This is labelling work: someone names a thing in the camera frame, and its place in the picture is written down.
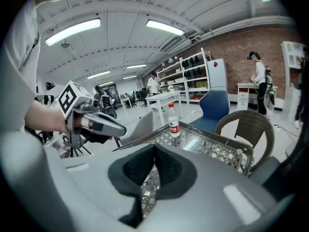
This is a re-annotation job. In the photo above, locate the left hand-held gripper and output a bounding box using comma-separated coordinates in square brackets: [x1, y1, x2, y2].
[57, 80, 127, 151]

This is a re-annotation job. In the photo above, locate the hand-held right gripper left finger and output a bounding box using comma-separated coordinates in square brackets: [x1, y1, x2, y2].
[0, 130, 157, 232]

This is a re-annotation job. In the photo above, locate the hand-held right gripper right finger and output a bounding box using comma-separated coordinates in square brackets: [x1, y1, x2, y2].
[142, 144, 295, 232]

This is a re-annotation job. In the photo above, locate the person's left forearm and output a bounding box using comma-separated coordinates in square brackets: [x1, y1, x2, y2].
[24, 100, 70, 133]

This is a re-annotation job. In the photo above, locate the person's left hand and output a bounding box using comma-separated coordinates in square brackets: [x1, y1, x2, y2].
[74, 116, 94, 130]

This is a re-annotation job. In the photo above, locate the wicker table with glass top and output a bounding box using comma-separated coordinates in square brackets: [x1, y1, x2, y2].
[112, 121, 254, 218]

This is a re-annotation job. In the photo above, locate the white table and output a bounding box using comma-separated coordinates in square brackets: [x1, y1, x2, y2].
[145, 90, 183, 126]

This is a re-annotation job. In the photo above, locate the red-capped clear water bottle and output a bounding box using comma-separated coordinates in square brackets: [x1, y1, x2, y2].
[167, 102, 181, 138]

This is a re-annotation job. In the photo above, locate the brown wicker chair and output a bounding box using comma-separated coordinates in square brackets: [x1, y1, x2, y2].
[214, 110, 275, 174]

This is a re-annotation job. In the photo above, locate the blue chair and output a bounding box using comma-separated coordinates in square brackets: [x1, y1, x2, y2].
[189, 89, 231, 134]

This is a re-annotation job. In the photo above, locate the white shelving rack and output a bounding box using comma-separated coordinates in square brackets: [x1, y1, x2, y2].
[156, 47, 212, 104]

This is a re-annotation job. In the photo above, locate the person's white shirt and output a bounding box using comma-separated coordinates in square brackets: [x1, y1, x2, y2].
[0, 0, 42, 131]

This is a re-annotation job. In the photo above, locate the white desk with drawers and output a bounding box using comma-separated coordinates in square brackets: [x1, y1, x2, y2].
[237, 82, 279, 111]

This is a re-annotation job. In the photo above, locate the grey cabinet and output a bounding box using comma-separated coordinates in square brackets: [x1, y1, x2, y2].
[207, 58, 229, 93]

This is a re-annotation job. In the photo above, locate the white cabinet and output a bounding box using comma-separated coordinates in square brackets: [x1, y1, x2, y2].
[280, 41, 308, 121]

